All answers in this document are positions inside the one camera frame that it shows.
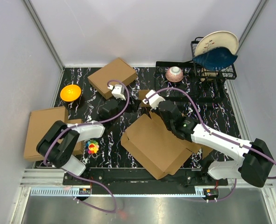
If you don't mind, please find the large cardboard box left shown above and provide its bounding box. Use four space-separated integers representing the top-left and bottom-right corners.
23 106 68 162

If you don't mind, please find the small cardboard box left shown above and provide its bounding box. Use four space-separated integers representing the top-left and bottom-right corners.
65 119 85 156

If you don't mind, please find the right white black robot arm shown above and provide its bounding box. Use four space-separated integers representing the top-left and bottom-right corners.
158 101 273 188

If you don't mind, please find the rainbow flower toy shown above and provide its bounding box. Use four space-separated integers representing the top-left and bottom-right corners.
86 140 99 154

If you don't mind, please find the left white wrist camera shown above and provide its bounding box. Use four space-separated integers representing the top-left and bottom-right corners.
108 84 126 100

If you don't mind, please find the cream floral plate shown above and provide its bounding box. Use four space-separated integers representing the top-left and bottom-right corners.
194 31 239 56

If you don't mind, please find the beige cup in rack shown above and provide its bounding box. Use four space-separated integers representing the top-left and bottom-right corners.
200 72 217 82

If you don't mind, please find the pink patterned bowl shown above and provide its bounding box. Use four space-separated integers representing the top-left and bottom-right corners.
165 66 184 83

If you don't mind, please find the blue leaf plate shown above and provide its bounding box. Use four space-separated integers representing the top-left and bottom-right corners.
192 47 238 71

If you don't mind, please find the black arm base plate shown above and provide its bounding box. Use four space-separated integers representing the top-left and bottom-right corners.
62 168 229 187

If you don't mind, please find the black wire dish rack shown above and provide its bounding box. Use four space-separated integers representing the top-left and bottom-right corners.
155 36 238 103

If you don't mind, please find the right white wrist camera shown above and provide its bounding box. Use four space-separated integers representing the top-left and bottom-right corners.
142 90 165 109

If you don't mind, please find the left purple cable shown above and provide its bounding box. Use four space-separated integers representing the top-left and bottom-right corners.
42 80 130 213

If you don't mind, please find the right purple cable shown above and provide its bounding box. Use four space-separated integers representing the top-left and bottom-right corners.
143 87 276 203

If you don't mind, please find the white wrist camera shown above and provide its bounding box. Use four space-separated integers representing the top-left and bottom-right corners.
142 90 165 109
108 84 126 100

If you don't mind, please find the purple cable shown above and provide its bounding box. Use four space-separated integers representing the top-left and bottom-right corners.
42 80 130 213
143 87 276 203

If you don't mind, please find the orange bowl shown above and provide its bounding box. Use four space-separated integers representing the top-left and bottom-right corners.
60 84 81 102

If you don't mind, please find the closed cardboard box back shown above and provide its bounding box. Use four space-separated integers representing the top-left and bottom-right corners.
88 58 137 99

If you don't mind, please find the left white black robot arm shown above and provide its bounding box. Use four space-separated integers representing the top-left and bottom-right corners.
36 99 131 185

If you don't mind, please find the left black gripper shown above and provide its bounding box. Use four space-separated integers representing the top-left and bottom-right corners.
111 95 141 124

